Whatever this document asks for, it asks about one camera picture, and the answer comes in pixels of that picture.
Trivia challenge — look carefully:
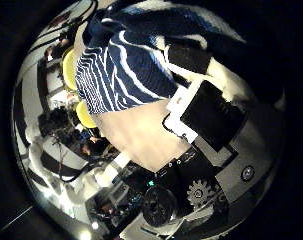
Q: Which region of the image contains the blue white striped shirt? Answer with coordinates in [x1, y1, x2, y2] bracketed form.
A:
[74, 1, 249, 115]

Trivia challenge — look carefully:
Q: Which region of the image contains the seated dark-haired person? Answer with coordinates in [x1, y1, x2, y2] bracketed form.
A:
[79, 134, 109, 157]

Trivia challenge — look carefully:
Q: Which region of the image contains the plain yellow chair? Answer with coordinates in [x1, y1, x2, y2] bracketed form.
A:
[61, 46, 80, 92]

